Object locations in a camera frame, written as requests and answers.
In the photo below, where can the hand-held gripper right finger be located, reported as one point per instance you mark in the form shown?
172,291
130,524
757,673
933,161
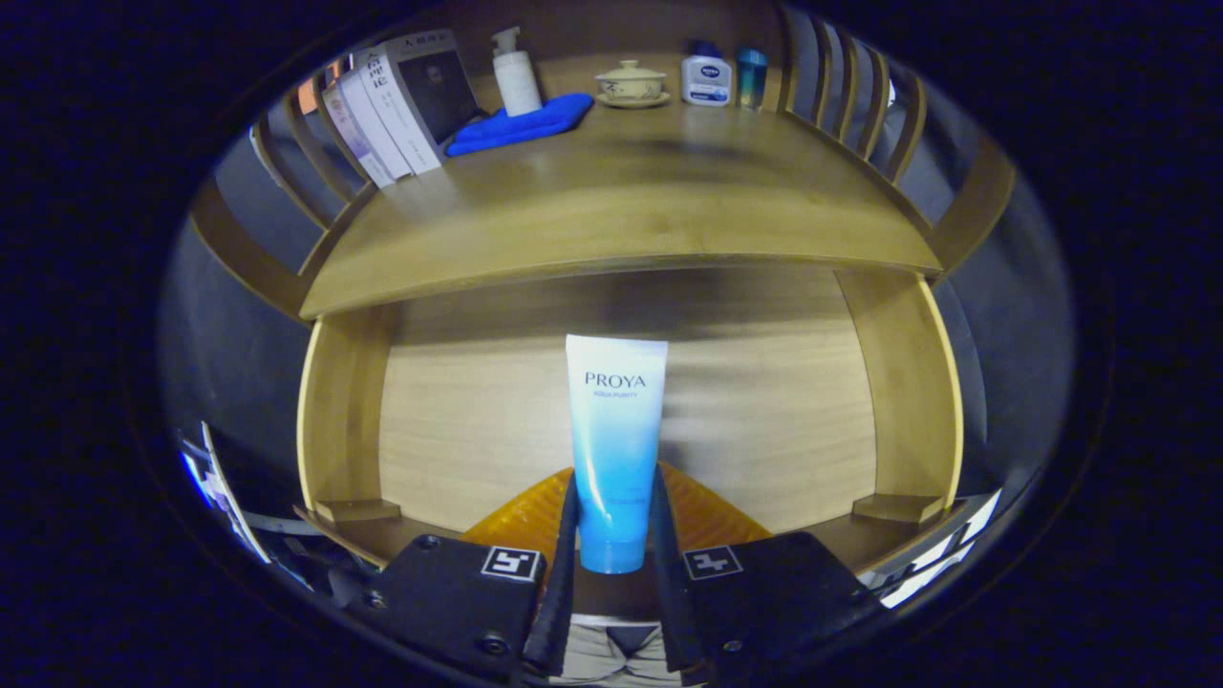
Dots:
674,621

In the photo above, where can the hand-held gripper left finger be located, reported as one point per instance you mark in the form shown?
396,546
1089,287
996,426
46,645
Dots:
559,612

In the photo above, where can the blue white cosmetic tube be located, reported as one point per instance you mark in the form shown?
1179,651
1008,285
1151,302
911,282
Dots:
616,430

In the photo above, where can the brown wooden drawer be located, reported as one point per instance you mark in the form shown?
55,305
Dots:
764,411

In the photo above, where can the wooden countertop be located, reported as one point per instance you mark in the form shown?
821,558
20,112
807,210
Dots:
621,191

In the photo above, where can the person's grey trousers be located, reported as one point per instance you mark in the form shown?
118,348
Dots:
592,655

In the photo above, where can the black backdrop cloth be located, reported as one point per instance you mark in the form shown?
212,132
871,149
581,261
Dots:
220,363

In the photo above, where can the folded blue cloth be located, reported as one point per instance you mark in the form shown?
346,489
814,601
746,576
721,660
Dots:
521,124

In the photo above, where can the purple white book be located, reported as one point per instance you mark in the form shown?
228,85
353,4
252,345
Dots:
358,143

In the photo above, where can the plain white book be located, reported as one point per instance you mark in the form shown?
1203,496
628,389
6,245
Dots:
377,119

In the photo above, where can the white pump bottle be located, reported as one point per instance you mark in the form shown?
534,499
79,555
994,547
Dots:
518,81

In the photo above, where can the beige lidded ceramic cup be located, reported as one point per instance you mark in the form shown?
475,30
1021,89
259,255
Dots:
631,84

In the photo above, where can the white book with dark cover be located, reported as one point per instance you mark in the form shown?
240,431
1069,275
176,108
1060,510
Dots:
430,91

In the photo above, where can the white lotion bottle blue cap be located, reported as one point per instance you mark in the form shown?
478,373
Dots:
707,81

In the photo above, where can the teal slim bottle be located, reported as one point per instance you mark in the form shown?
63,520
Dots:
752,81

